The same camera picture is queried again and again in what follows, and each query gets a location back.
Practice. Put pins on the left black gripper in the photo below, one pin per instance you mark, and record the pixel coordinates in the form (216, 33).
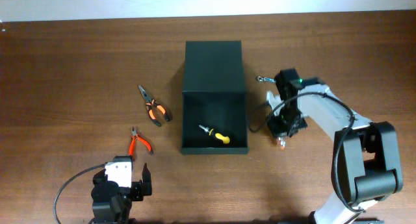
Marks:
(137, 185)

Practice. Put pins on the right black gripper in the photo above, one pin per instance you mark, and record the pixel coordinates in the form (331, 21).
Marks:
(277, 130)

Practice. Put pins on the orange socket bit rail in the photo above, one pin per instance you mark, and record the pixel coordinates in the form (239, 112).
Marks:
(281, 142)

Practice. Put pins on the small red-handled cutters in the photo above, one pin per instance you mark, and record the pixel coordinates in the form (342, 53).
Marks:
(137, 138)

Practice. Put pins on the silver double-ended wrench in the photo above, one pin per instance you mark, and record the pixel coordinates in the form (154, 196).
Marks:
(265, 79)

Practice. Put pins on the yellow black stubby screwdriver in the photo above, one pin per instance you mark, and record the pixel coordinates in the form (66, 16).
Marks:
(215, 134)

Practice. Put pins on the orange black needle-nose pliers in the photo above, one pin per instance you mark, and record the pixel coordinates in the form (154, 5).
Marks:
(151, 103)

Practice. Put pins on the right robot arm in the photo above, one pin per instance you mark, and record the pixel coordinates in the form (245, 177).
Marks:
(365, 168)

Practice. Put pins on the dark green open box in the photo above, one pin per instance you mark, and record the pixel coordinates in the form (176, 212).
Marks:
(214, 95)

